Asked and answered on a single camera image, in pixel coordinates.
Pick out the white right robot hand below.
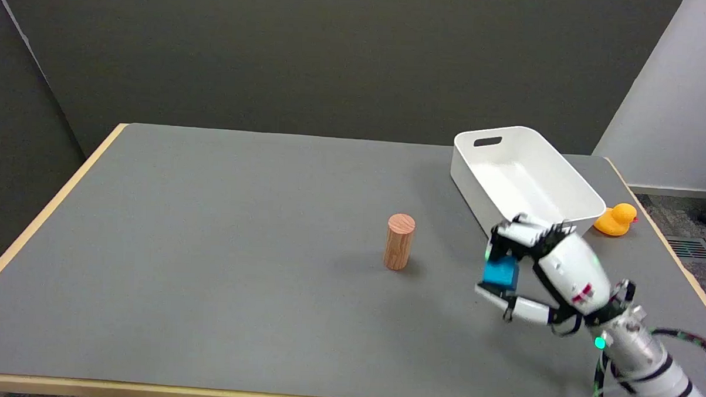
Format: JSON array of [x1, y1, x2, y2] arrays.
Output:
[[473, 212, 639, 341]]

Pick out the blue cube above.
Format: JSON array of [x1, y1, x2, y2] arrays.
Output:
[[481, 254, 519, 289]]

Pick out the white plastic box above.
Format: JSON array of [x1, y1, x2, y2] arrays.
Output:
[[448, 124, 610, 243]]

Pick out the yellow rubber duck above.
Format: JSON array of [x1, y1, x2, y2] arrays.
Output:
[[593, 201, 639, 238]]

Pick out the floor vent grille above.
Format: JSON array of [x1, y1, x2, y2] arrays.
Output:
[[666, 236, 706, 261]]

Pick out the wooden cylinder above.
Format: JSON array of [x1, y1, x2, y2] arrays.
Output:
[[383, 213, 417, 272]]

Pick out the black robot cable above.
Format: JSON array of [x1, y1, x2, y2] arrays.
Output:
[[649, 328, 706, 389]]

